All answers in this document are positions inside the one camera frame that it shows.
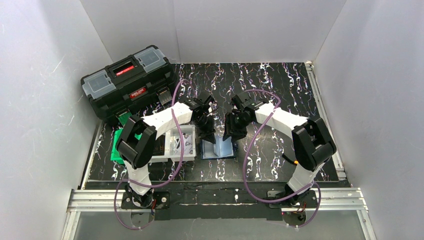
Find blue leather card holder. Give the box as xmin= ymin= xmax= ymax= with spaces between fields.
xmin=200 ymin=135 xmax=236 ymax=160

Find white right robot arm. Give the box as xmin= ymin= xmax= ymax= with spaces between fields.
xmin=223 ymin=102 xmax=337 ymax=204

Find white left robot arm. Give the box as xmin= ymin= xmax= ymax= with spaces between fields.
xmin=115 ymin=99 xmax=216 ymax=202

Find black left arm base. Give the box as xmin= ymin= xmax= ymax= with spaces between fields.
xmin=120 ymin=190 xmax=171 ymax=210

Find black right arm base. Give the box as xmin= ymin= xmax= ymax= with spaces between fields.
xmin=267 ymin=190 xmax=318 ymax=212

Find white divided plastic tray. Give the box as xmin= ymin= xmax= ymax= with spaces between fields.
xmin=150 ymin=124 xmax=197 ymax=163

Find orange black pliers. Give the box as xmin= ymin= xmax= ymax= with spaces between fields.
xmin=281 ymin=153 xmax=299 ymax=166

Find black grey toolbox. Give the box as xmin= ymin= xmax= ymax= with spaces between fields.
xmin=80 ymin=45 xmax=177 ymax=126

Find green plastic bin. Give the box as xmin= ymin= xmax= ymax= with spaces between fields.
xmin=110 ymin=112 xmax=132 ymax=165

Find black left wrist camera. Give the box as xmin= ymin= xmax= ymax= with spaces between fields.
xmin=182 ymin=92 xmax=215 ymax=114

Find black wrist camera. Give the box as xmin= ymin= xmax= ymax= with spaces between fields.
xmin=182 ymin=92 xmax=215 ymax=114
xmin=231 ymin=92 xmax=265 ymax=113

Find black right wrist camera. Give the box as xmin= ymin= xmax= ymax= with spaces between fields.
xmin=231 ymin=92 xmax=265 ymax=113

